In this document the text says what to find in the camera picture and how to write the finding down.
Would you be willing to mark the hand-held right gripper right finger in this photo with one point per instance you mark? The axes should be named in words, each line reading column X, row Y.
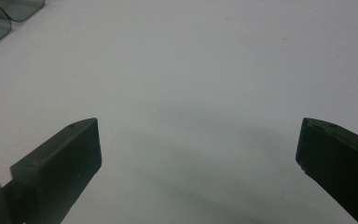
column 338, row 161

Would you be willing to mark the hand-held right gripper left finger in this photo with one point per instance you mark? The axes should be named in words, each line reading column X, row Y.
column 62, row 161

